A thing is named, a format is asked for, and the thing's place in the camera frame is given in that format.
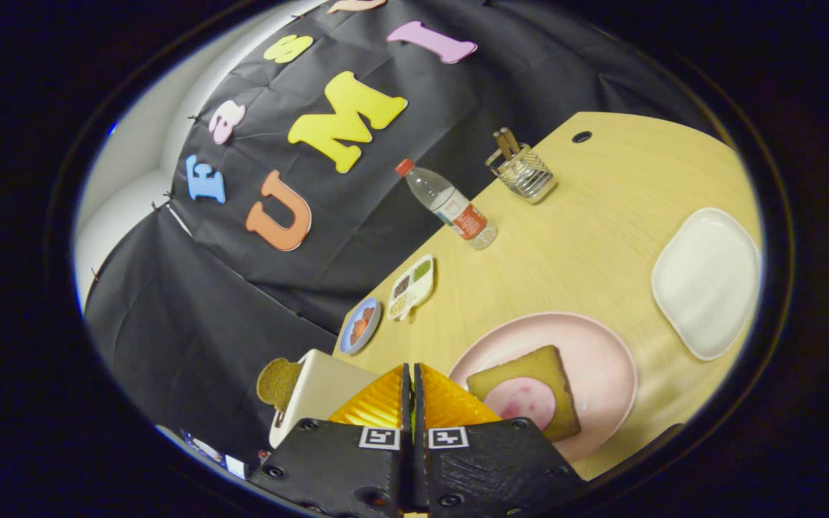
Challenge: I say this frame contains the bread slice with crust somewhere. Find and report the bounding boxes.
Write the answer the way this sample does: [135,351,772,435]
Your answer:
[466,345,582,442]

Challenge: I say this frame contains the white square plate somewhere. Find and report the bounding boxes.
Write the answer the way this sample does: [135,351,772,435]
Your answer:
[651,207,762,362]

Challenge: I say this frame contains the white divided condiment tray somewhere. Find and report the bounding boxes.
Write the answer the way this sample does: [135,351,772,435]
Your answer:
[387,253,436,322]

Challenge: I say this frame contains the pink round plate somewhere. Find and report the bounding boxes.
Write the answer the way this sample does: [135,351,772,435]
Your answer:
[448,311,640,463]

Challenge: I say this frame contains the blue plate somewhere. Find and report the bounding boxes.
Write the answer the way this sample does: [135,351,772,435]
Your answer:
[339,296,383,356]

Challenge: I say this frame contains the red food pieces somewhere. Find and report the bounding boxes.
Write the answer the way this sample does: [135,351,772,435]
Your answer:
[350,308,376,342]

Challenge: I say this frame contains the clear water bottle red cap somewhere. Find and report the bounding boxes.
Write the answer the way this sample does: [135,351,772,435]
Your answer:
[395,158,498,251]

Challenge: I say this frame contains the wire utensil holder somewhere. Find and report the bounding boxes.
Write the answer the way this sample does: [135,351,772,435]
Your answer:
[486,144,558,205]

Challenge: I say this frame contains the pink ham slice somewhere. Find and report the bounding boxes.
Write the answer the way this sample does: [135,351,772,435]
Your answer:
[483,377,557,431]

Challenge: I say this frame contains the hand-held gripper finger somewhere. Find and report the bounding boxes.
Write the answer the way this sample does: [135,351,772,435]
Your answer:
[248,363,414,518]
[413,363,589,518]

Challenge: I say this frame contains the brown bread slice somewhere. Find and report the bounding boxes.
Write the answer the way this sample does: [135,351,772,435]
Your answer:
[256,358,305,412]

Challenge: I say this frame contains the white toaster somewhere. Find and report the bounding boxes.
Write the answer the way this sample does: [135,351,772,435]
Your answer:
[268,349,379,450]

